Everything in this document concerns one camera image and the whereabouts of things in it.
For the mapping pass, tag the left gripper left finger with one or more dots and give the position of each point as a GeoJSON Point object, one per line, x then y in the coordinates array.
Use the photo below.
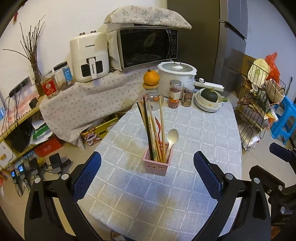
{"type": "Point", "coordinates": [83, 175]}

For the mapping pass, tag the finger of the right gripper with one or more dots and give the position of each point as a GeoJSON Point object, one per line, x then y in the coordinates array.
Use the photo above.
{"type": "Point", "coordinates": [283, 153]}

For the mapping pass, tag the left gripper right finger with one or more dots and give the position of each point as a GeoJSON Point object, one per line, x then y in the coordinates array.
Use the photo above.
{"type": "Point", "coordinates": [205, 169]}

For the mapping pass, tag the wooden chopstick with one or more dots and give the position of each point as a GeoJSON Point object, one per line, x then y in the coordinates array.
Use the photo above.
{"type": "Point", "coordinates": [142, 112]}
{"type": "Point", "coordinates": [154, 128]}
{"type": "Point", "coordinates": [163, 129]}

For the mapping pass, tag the white ceramic spoon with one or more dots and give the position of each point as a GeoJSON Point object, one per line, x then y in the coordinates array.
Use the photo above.
{"type": "Point", "coordinates": [172, 137]}

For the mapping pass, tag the paper chopsticks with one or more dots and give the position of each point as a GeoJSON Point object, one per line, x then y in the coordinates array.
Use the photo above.
{"type": "Point", "coordinates": [154, 147]}

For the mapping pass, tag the red plastic spoon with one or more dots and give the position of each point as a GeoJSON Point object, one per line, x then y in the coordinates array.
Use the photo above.
{"type": "Point", "coordinates": [159, 139]}

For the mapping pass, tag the black chopstick gold band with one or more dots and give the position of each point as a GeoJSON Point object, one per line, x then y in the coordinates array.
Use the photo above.
{"type": "Point", "coordinates": [139, 112]}

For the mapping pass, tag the yellow patterned box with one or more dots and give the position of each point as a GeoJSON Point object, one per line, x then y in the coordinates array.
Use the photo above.
{"type": "Point", "coordinates": [99, 129]}

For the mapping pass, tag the blue plastic stool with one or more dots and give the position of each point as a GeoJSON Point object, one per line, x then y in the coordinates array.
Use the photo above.
{"type": "Point", "coordinates": [280, 128]}

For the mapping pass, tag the grey checked tablecloth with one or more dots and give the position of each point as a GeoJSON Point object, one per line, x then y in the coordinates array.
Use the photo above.
{"type": "Point", "coordinates": [146, 200]}

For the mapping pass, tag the floral cloth cover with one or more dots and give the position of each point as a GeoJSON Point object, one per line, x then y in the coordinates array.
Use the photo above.
{"type": "Point", "coordinates": [73, 110]}

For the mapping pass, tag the stacked white plates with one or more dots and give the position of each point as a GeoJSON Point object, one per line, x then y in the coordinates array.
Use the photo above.
{"type": "Point", "coordinates": [203, 104]}

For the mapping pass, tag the dark green squash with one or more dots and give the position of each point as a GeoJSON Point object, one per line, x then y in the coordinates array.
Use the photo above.
{"type": "Point", "coordinates": [210, 95]}

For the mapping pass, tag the dried fruit slices jar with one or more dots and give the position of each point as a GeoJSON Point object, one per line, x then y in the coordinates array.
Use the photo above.
{"type": "Point", "coordinates": [188, 91]}

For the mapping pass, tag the red goji berry jar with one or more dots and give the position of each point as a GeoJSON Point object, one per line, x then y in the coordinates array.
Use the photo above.
{"type": "Point", "coordinates": [174, 93]}

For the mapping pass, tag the red label glass jar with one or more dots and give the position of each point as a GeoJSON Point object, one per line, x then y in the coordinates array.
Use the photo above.
{"type": "Point", "coordinates": [50, 85]}

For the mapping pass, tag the blue label glass jar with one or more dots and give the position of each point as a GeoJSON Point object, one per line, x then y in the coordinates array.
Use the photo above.
{"type": "Point", "coordinates": [63, 75]}

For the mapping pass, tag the glass jar cork lid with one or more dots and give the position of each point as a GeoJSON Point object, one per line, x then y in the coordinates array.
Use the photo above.
{"type": "Point", "coordinates": [151, 92]}

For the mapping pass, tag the white electric cooking pot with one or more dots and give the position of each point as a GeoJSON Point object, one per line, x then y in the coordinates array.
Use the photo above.
{"type": "Point", "coordinates": [168, 71]}

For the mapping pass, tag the orange tangerine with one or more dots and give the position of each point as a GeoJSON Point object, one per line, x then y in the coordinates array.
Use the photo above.
{"type": "Point", "coordinates": [151, 77]}

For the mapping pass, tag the white air fryer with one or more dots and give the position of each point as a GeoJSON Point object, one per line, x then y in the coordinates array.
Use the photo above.
{"type": "Point", "coordinates": [89, 56]}

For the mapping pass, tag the black microwave oven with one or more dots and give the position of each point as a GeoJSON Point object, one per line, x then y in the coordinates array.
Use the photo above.
{"type": "Point", "coordinates": [137, 45]}

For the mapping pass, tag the dry branches vase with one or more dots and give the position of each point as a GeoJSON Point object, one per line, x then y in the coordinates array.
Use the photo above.
{"type": "Point", "coordinates": [29, 45]}

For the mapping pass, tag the grey refrigerator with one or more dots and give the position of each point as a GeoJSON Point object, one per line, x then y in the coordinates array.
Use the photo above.
{"type": "Point", "coordinates": [233, 26]}

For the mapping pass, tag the floral microwave cover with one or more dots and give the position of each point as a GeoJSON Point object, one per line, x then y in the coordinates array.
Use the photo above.
{"type": "Point", "coordinates": [146, 15]}

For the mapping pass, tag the black wire rack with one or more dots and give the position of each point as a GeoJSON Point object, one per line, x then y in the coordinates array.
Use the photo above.
{"type": "Point", "coordinates": [261, 89]}

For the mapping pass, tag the white pot handle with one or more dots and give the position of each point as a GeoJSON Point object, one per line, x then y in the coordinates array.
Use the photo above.
{"type": "Point", "coordinates": [208, 85]}

